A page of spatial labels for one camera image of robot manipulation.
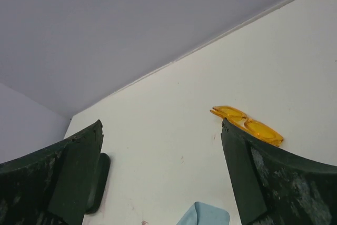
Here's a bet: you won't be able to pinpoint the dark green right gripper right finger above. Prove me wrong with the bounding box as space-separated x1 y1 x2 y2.
221 119 336 224

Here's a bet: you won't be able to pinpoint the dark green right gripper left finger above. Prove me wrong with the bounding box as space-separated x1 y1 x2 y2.
1 120 103 224

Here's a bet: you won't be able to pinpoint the black glasses case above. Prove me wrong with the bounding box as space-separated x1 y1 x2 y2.
85 153 111 214

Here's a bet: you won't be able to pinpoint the light blue cleaning cloth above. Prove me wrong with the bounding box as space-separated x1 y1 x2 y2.
177 202 230 225

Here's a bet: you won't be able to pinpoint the yellow transparent sunglasses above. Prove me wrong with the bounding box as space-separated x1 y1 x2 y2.
210 105 284 147

